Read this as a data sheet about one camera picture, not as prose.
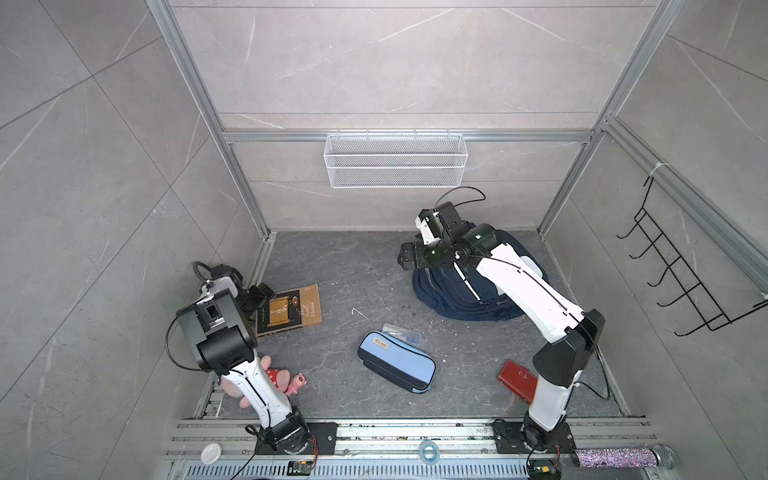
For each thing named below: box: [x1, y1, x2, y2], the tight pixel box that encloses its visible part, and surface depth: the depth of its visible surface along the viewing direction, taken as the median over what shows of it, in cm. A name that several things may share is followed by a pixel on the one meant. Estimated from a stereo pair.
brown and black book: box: [256, 283, 323, 337], surface depth 97 cm
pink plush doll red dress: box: [260, 355, 307, 396], surface depth 81 cm
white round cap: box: [200, 443, 223, 465], surface depth 72 cm
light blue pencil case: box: [357, 330, 437, 394], surface depth 84 cm
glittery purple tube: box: [573, 445, 679, 469], surface depth 70 cm
